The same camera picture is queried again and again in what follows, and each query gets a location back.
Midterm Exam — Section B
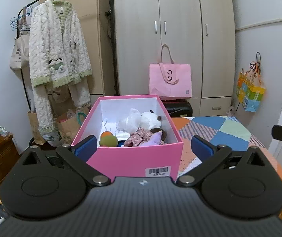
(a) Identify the green plush mango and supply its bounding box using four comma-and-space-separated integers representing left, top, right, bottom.
99, 135, 118, 147

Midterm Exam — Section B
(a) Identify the orange plush fruit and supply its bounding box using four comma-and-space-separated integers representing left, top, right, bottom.
100, 131, 115, 140

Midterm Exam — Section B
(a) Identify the purple plush toy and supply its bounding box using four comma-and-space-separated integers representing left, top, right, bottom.
139, 131, 165, 147

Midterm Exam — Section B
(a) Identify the white mesh bath sponge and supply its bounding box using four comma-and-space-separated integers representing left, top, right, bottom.
117, 108, 141, 134

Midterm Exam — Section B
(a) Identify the white brown plush dog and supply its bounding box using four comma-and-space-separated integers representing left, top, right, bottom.
139, 110, 167, 141

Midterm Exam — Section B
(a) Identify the brown paper bag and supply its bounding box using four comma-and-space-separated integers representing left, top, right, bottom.
56, 107, 89, 144

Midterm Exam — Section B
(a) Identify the printed paper sheet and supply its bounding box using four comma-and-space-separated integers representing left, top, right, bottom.
100, 118, 120, 136

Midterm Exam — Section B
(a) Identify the pink cardboard box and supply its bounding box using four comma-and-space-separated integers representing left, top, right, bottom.
72, 95, 184, 180

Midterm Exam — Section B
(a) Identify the black suitcase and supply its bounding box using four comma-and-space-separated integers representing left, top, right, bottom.
162, 99, 193, 118

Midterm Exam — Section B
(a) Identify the colourful paper gift bag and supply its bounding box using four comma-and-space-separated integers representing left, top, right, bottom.
236, 62, 266, 112

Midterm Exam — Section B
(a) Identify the pink tote bag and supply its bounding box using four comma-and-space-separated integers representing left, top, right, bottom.
149, 43, 192, 101

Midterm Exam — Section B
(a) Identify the cream knit cardigan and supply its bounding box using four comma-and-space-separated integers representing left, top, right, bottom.
29, 0, 93, 134

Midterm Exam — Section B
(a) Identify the beige canvas tote bag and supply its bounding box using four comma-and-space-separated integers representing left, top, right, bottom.
9, 7, 30, 70

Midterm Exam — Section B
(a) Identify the grey wooden wardrobe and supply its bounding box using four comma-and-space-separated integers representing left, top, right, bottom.
111, 0, 235, 116

